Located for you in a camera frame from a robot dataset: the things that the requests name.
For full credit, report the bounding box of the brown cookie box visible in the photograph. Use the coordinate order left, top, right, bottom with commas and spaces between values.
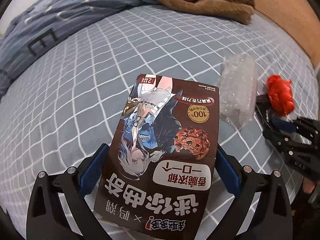
94, 74, 219, 239

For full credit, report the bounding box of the person's right hand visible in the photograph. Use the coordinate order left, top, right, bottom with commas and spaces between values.
302, 177, 318, 194

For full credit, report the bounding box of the red plastic bag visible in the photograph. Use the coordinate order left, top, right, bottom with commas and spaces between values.
267, 75, 295, 116

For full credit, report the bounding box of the bubble wrap roll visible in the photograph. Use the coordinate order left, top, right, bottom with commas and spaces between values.
217, 54, 258, 129

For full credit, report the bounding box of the wooden headboard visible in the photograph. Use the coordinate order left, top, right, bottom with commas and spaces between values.
255, 0, 319, 68

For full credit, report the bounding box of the grey checked bed sheet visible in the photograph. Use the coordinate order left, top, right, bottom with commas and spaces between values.
1, 5, 318, 236

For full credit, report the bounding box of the blue striped duvet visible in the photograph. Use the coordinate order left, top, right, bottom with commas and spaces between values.
1, 0, 158, 95

